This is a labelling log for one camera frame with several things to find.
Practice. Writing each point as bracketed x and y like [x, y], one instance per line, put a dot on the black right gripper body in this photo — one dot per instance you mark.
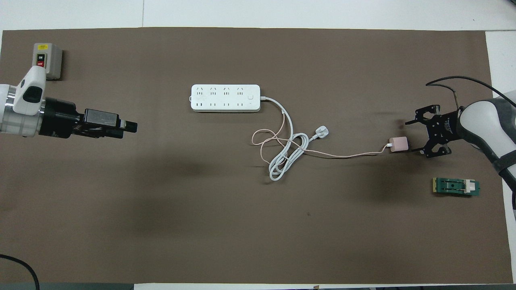
[443, 127]

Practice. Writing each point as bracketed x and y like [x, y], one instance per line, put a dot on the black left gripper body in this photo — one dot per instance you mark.
[96, 121]

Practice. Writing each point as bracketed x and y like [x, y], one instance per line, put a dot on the pink charger block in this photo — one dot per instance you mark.
[399, 144]

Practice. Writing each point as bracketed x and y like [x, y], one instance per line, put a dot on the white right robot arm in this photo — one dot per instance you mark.
[483, 121]

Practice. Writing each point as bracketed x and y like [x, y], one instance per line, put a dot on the white power strip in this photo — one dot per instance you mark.
[225, 98]

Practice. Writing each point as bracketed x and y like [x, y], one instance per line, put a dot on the brown table mat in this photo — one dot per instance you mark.
[201, 221]

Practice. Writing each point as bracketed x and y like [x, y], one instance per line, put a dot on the grey on-off switch box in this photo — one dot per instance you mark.
[54, 60]

